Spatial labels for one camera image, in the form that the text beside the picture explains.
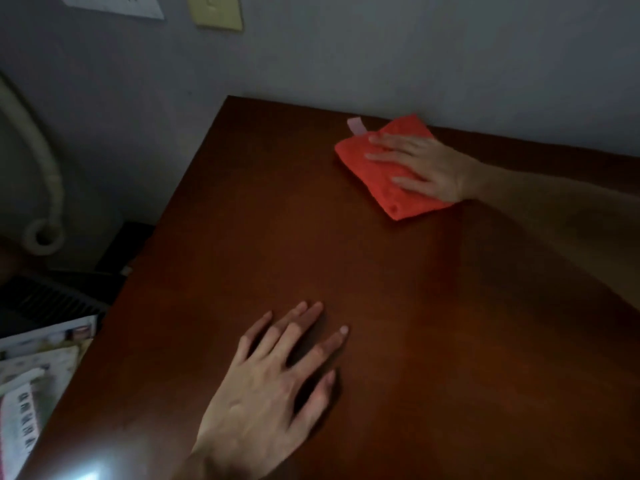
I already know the person's right hand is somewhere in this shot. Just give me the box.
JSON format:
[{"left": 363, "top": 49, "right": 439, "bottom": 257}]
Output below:
[{"left": 365, "top": 133, "right": 483, "bottom": 205}]

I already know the person's left hand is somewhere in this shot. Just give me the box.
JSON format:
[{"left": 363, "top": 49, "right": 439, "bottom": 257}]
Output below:
[{"left": 189, "top": 300, "right": 350, "bottom": 480}]

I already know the red cloth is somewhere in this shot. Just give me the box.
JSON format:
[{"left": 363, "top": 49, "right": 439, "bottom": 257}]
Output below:
[{"left": 333, "top": 114, "right": 456, "bottom": 221}]

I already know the person's right forearm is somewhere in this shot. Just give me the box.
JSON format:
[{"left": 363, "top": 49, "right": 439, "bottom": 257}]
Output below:
[{"left": 469, "top": 162, "right": 640, "bottom": 313}]

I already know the brown wooden table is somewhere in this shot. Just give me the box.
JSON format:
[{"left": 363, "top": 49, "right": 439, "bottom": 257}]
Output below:
[{"left": 17, "top": 95, "right": 640, "bottom": 480}]

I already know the dark side table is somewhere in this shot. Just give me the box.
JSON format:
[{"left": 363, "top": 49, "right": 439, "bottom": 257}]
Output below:
[{"left": 95, "top": 220, "right": 156, "bottom": 278}]

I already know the floral print paper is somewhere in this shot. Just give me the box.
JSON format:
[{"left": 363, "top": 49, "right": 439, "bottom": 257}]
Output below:
[{"left": 0, "top": 345, "right": 81, "bottom": 431}]

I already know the black appliance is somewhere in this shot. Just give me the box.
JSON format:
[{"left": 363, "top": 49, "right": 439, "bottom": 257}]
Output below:
[{"left": 0, "top": 272, "right": 111, "bottom": 341}]

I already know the red green medicine box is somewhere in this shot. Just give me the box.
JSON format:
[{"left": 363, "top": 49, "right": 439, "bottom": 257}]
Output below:
[{"left": 0, "top": 367, "right": 47, "bottom": 480}]

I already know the beige wall plate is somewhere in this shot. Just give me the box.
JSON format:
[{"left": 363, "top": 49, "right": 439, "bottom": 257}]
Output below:
[{"left": 185, "top": 0, "right": 245, "bottom": 33}]

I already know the white hose pipe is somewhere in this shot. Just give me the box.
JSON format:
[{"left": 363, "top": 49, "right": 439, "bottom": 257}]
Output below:
[{"left": 0, "top": 74, "right": 67, "bottom": 257}]

